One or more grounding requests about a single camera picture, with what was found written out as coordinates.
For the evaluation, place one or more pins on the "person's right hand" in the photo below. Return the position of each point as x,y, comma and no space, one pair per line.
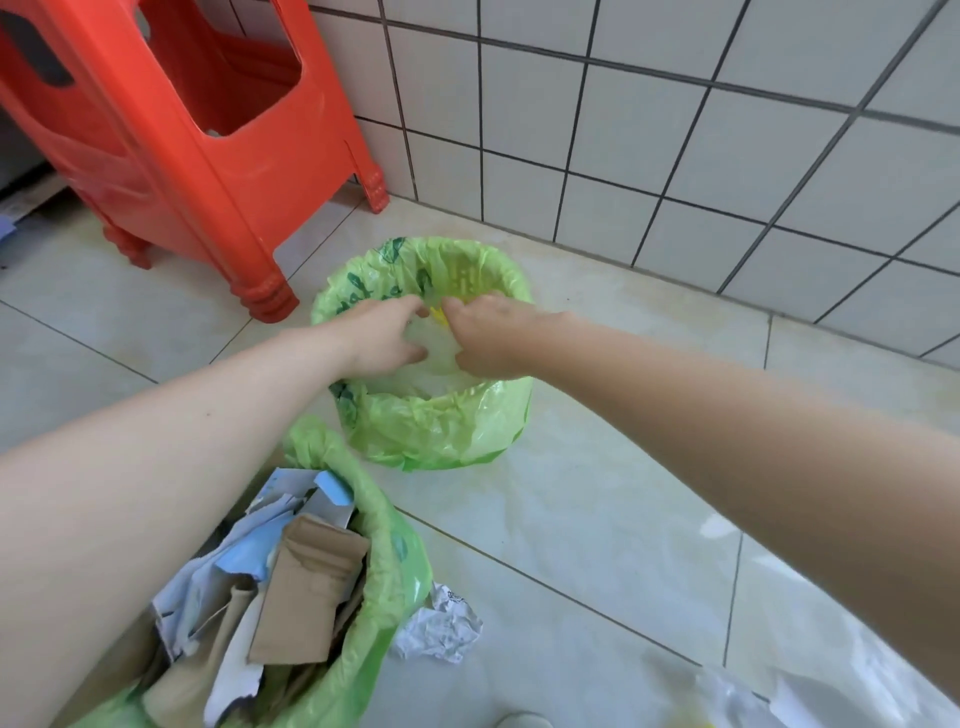
502,337

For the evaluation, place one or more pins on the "person's left hand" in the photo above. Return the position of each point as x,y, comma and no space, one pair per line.
382,337

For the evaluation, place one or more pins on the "clear plastic film scraps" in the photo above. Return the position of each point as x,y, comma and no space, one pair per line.
427,379

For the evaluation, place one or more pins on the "brown cardboard pieces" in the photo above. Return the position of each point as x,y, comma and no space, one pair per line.
300,600

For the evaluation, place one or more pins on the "white paper ball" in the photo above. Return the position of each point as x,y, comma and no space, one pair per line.
435,626

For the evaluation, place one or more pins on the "white paper scraps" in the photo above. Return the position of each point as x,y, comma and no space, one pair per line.
187,600

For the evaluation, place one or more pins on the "person's left forearm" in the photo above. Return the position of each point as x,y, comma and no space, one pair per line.
150,487

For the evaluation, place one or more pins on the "person's left white shoe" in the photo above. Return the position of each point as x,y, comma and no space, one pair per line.
521,721

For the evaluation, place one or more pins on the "red plastic stool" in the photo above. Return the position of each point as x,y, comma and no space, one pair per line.
225,172

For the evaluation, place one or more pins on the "purple washing machine stand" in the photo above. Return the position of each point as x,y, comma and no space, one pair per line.
4,227

